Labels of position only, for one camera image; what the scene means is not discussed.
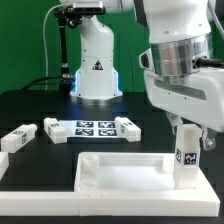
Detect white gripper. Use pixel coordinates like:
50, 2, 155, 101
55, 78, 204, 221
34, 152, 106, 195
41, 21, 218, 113
139, 49, 224, 151

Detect white desk top tray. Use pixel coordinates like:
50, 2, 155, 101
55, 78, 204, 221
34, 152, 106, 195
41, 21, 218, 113
74, 152, 216, 201

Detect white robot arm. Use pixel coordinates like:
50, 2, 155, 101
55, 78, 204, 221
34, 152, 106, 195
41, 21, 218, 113
60, 0, 224, 150

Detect white L-shaped fence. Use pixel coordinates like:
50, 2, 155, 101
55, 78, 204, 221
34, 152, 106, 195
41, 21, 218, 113
0, 153, 221, 218

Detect fiducial marker sheet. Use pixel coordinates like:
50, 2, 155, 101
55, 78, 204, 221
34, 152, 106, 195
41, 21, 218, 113
59, 120, 117, 138

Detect black cable on table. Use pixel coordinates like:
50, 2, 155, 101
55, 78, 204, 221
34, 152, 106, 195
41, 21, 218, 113
20, 75, 74, 92

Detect camera on stand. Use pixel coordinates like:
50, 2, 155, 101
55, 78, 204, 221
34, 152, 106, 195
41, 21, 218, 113
66, 0, 106, 15

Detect black camera stand pole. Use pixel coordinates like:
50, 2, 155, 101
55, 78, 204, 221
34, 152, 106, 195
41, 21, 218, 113
54, 8, 81, 95

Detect white cable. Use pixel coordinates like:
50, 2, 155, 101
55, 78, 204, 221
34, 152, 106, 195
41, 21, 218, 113
41, 3, 73, 83

